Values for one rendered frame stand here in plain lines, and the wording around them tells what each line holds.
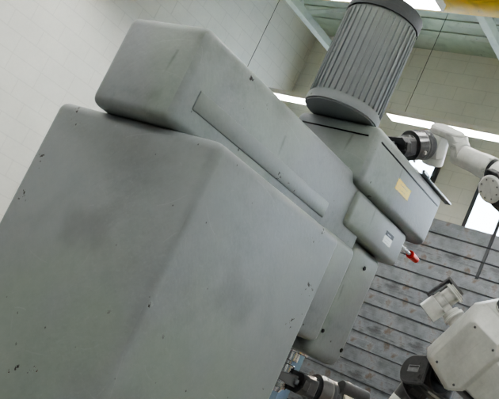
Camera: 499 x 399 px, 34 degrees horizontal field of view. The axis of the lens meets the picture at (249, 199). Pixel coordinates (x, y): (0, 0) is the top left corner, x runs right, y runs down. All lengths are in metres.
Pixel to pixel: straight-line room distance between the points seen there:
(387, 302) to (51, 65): 4.99
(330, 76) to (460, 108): 9.34
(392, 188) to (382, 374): 8.21
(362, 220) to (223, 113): 0.63
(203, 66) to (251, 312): 0.49
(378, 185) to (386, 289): 8.52
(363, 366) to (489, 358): 8.14
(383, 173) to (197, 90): 0.72
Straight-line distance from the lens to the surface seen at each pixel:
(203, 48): 1.54
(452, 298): 2.46
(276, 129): 1.73
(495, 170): 2.33
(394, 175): 2.15
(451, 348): 2.39
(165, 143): 1.50
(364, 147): 2.04
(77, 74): 9.78
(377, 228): 2.16
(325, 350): 2.17
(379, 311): 10.54
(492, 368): 2.34
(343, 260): 2.06
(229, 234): 1.50
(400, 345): 10.32
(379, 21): 2.12
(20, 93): 9.37
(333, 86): 2.05
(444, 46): 11.80
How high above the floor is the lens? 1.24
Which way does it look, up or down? 10 degrees up
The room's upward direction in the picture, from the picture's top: 25 degrees clockwise
